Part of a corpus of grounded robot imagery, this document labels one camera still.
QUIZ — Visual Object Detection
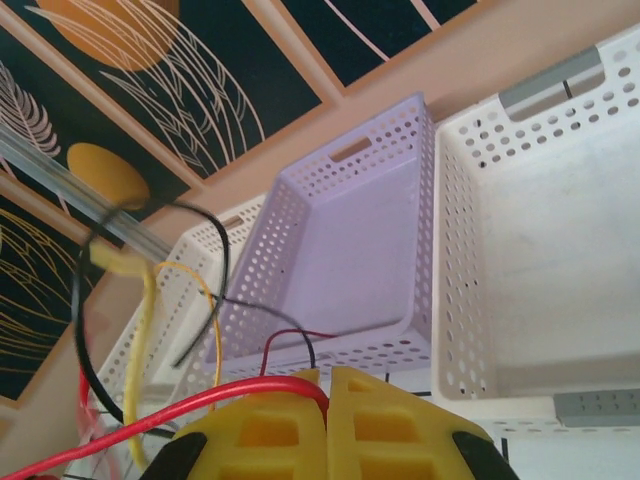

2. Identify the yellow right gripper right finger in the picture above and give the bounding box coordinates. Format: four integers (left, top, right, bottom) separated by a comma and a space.
327, 366, 516, 480

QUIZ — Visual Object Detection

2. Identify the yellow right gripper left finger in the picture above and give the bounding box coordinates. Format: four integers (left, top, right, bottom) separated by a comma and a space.
144, 368, 331, 480

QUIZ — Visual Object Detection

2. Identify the thin red cable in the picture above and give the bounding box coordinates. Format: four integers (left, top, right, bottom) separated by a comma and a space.
0, 377, 331, 480
260, 328, 346, 379

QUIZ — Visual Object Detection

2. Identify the orange cable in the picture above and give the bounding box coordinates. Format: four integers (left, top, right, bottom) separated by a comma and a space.
155, 262, 224, 414

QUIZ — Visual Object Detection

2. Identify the black cable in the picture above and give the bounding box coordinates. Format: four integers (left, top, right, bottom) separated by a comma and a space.
199, 291, 317, 372
72, 199, 231, 431

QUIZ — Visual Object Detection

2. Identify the yellow cable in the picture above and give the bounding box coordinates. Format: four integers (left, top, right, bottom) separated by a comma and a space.
89, 239, 159, 469

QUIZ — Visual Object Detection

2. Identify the large white perforated basket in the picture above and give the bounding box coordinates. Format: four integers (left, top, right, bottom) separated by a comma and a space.
92, 192, 274, 406

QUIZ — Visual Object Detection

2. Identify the purple perforated basket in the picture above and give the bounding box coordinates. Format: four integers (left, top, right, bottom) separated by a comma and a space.
202, 92, 439, 384

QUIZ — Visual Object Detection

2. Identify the white basket with grey handles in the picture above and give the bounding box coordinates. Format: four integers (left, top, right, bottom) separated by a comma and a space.
432, 37, 640, 439

